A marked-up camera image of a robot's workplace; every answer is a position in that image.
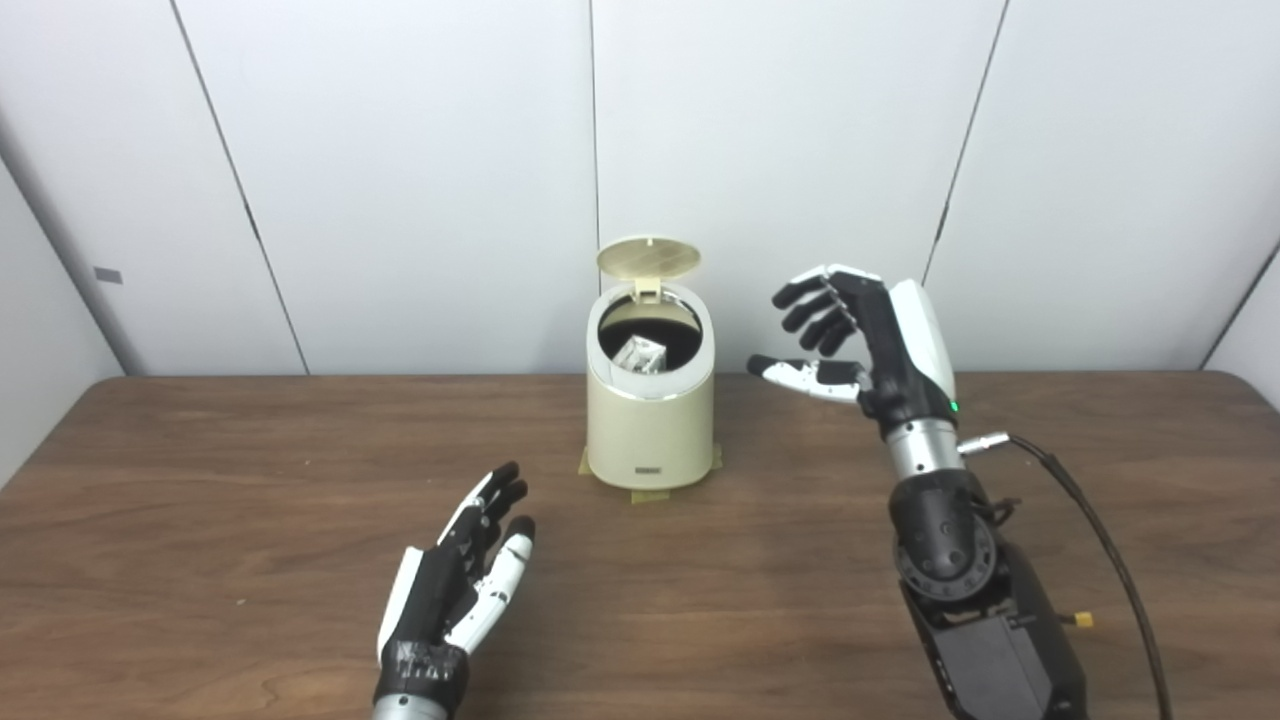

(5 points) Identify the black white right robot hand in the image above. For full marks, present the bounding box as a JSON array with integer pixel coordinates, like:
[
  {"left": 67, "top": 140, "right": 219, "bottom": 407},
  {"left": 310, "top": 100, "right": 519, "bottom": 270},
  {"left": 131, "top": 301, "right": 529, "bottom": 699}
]
[{"left": 746, "top": 264, "right": 958, "bottom": 441}]

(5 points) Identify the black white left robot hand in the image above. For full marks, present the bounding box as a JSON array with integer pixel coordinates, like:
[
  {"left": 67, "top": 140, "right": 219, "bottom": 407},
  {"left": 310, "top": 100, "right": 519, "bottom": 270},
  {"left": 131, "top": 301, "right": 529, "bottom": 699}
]
[{"left": 375, "top": 461, "right": 537, "bottom": 701}]

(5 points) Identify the white green milk carton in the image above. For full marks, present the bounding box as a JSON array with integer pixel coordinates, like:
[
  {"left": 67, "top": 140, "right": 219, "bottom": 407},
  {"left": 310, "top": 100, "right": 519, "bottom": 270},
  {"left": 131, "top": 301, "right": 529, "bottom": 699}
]
[{"left": 612, "top": 336, "right": 670, "bottom": 376}]

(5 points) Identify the cream-colored round bin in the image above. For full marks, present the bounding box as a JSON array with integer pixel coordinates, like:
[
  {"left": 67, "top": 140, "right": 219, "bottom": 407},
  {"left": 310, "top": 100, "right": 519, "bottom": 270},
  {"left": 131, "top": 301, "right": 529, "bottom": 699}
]
[{"left": 585, "top": 235, "right": 717, "bottom": 492}]

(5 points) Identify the cream round bin lid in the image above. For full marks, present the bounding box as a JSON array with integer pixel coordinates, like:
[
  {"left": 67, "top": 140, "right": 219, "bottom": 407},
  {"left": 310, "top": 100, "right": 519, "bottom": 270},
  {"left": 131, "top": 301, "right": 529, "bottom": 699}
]
[{"left": 596, "top": 235, "right": 702, "bottom": 304}]

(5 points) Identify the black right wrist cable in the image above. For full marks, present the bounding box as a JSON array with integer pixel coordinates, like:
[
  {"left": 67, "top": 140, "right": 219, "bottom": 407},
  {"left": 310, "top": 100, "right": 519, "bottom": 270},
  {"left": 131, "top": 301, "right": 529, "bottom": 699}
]
[{"left": 958, "top": 431, "right": 1174, "bottom": 720}]

